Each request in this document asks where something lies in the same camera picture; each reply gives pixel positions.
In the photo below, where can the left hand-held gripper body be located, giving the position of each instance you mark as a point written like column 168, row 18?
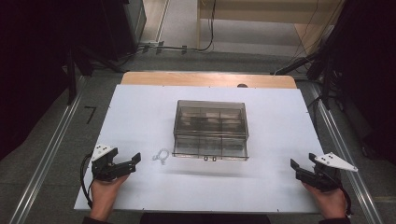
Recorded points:
column 101, row 169

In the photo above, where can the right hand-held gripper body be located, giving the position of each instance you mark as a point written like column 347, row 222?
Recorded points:
column 325, row 179

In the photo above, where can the small clear plastic piece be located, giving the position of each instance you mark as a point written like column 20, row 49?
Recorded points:
column 161, row 155

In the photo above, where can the clear plastic drawer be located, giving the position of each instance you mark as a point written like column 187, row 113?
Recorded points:
column 210, row 147

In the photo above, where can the clear plastic organizer box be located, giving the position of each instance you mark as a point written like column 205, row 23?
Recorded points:
column 211, row 119

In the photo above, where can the person's right hand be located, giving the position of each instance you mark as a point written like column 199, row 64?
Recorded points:
column 330, row 200

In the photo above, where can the person's left hand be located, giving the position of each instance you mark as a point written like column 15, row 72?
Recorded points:
column 104, row 196

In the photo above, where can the white board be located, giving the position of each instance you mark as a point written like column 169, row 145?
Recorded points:
column 140, row 124

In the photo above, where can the black metal stand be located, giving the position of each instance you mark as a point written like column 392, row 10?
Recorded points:
column 72, row 74

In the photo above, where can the person's dark clothing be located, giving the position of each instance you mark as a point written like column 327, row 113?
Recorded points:
column 204, row 219

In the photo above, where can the black tripod stand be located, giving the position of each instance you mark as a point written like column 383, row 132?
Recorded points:
column 314, row 62

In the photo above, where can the dark curtain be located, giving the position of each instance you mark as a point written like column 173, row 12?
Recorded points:
column 370, row 77
column 28, row 71

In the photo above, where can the black cabinet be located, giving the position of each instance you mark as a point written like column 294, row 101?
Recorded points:
column 124, row 28

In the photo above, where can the light wooden shelf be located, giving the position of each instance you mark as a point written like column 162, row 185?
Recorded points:
column 267, row 12

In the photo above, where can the aluminium floor rail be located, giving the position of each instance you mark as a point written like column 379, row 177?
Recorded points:
column 342, row 149
column 46, row 155

